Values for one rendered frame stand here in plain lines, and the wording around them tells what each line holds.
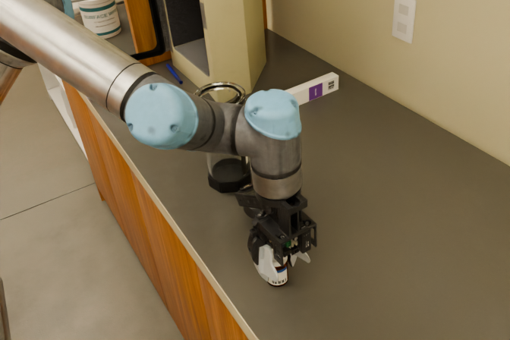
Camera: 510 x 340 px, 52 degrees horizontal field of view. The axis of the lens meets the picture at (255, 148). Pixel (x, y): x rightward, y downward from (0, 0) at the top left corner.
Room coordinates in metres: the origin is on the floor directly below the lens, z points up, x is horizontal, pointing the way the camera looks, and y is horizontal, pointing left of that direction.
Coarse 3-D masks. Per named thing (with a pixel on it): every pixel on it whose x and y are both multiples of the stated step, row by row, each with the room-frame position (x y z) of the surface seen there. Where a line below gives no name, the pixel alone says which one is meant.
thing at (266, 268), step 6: (264, 246) 0.60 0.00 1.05; (264, 252) 0.60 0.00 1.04; (270, 252) 0.59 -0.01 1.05; (264, 258) 0.60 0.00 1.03; (270, 258) 0.59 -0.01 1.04; (264, 264) 0.60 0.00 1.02; (270, 264) 0.58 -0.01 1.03; (258, 270) 0.60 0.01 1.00; (264, 270) 0.59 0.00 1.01; (270, 270) 0.58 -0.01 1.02; (264, 276) 0.60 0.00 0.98; (270, 276) 0.58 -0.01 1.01; (276, 276) 0.57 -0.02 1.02
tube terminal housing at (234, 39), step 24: (216, 0) 1.28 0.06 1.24; (240, 0) 1.32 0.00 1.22; (168, 24) 1.53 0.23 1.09; (216, 24) 1.28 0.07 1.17; (240, 24) 1.31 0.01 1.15; (216, 48) 1.28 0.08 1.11; (240, 48) 1.31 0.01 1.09; (264, 48) 1.50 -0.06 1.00; (192, 72) 1.41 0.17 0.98; (216, 72) 1.27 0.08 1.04; (240, 72) 1.31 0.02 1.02
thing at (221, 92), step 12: (216, 84) 0.97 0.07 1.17; (228, 84) 0.97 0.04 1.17; (204, 96) 0.95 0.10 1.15; (216, 96) 0.97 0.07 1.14; (228, 96) 0.97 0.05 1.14; (240, 96) 0.91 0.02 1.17; (216, 156) 0.89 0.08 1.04; (228, 156) 0.88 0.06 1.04; (240, 156) 0.89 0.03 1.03; (216, 168) 0.89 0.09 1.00; (228, 168) 0.88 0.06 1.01; (240, 168) 0.89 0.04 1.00; (216, 180) 0.89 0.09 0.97; (228, 180) 0.88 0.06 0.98
